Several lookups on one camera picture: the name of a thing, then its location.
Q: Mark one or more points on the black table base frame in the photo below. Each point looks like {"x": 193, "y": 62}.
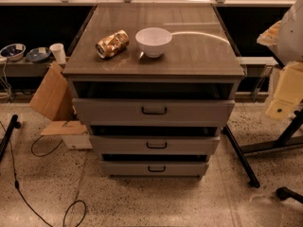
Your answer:
{"x": 286, "y": 139}

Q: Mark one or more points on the grey middle drawer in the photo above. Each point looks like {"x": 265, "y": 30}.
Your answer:
{"x": 154, "y": 144}

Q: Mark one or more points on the grey top drawer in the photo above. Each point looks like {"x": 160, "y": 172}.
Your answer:
{"x": 153, "y": 112}

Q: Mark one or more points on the white paper cup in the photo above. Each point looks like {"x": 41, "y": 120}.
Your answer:
{"x": 59, "y": 53}

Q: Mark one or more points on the grey wall ledge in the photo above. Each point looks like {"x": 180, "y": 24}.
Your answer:
{"x": 24, "y": 68}

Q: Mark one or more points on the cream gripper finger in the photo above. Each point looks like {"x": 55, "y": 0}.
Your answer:
{"x": 288, "y": 93}

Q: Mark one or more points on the grey drawer cabinet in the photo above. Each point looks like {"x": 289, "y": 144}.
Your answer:
{"x": 198, "y": 64}

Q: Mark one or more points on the black stand leg left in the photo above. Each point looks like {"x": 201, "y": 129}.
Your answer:
{"x": 13, "y": 124}

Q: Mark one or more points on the black caster foot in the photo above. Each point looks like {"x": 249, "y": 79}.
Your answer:
{"x": 283, "y": 193}

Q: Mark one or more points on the crushed gold soda can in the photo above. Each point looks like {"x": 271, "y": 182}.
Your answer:
{"x": 113, "y": 44}

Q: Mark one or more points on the white bowl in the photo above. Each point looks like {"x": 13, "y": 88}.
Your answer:
{"x": 153, "y": 41}

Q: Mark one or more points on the blue patterned bowl left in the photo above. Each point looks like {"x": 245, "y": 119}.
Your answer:
{"x": 13, "y": 52}

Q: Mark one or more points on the grey bottom drawer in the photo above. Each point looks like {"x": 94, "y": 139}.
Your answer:
{"x": 157, "y": 169}

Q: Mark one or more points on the grey drawer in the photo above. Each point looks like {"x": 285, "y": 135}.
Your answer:
{"x": 153, "y": 112}
{"x": 157, "y": 169}
{"x": 154, "y": 144}

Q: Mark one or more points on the brown cardboard box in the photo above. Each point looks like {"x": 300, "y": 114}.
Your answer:
{"x": 54, "y": 101}

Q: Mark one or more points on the blue patterned bowl right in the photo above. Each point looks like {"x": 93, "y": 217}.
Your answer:
{"x": 38, "y": 55}

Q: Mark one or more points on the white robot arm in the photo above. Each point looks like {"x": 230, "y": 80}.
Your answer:
{"x": 285, "y": 40}

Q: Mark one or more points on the blue patterned bowl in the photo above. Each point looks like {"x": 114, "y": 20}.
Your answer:
{"x": 13, "y": 52}
{"x": 38, "y": 55}

